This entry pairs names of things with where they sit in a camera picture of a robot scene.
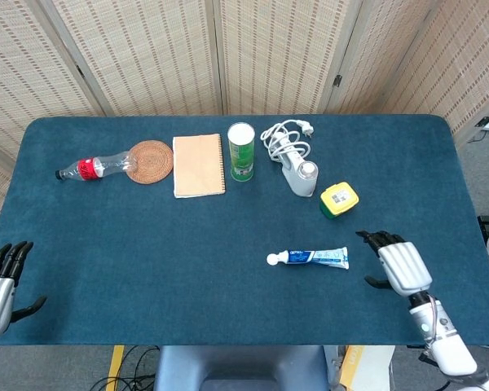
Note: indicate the round woven rattan coaster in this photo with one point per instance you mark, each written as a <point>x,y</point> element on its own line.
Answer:
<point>152,161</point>

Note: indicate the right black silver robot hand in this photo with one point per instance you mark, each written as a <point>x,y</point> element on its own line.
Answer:
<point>403,266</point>

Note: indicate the yellow floor tape strip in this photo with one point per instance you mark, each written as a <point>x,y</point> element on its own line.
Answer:
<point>115,366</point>

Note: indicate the bamboo folding screen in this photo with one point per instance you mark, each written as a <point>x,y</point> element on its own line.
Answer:
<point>146,53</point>

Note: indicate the yellow lid green box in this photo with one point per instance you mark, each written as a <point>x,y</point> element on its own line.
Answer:
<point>339,199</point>

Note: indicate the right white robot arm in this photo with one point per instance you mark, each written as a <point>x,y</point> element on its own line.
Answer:
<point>452,354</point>

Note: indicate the blue white toothpaste tube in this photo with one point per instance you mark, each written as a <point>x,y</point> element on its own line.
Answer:
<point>305,257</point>

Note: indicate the clear cola bottle red label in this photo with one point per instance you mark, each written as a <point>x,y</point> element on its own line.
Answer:
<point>87,168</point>

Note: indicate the yellow cardboard box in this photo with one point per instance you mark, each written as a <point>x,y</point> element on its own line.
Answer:
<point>366,366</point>

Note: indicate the metal screen hinge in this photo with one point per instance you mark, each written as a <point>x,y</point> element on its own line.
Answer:
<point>337,80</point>

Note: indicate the green cylindrical chip can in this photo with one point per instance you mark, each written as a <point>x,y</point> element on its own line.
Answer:
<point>241,159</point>

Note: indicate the blue felt table cloth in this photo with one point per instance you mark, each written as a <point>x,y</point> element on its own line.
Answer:
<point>187,244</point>

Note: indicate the tan spiral notebook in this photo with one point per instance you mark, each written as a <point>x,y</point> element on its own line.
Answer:
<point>198,165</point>

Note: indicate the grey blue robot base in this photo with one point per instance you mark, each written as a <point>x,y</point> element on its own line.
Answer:
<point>236,366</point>

